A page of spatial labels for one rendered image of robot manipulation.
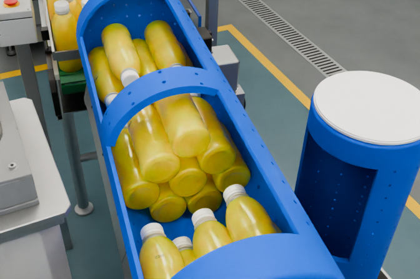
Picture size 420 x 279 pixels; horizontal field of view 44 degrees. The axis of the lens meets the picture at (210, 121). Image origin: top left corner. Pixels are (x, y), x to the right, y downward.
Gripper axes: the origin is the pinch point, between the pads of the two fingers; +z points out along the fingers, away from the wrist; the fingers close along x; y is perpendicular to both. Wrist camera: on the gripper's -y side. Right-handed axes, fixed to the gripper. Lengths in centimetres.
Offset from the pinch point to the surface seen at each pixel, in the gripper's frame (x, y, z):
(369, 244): 39, 79, 58
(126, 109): 5, 71, -10
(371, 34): 136, -118, 182
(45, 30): -16.5, -0.8, 8.1
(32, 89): -30.0, 2.6, 22.1
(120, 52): 5.3, 44.1, -3.2
